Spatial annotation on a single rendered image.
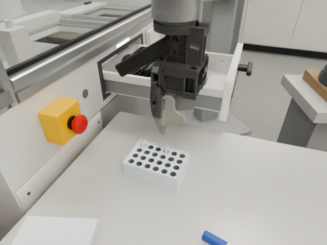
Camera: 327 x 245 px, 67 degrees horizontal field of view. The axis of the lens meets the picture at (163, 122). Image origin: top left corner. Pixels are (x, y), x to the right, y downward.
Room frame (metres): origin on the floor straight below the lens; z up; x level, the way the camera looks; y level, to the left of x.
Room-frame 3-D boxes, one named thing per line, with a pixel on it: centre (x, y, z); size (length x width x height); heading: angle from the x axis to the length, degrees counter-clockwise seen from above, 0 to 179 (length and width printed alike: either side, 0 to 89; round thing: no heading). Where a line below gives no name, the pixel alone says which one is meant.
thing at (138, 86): (0.69, 0.01, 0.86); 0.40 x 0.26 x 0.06; 71
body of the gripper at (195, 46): (0.40, -0.03, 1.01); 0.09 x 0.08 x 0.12; 68
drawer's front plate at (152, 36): (1.03, 0.01, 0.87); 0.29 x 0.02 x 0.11; 161
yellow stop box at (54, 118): (0.41, 0.20, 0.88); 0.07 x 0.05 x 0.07; 161
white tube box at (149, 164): (0.39, 0.01, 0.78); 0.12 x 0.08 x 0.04; 67
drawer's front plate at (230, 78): (0.63, -0.19, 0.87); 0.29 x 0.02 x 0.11; 161
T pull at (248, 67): (0.62, -0.22, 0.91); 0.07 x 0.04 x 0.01; 161
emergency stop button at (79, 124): (0.40, 0.17, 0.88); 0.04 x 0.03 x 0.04; 161
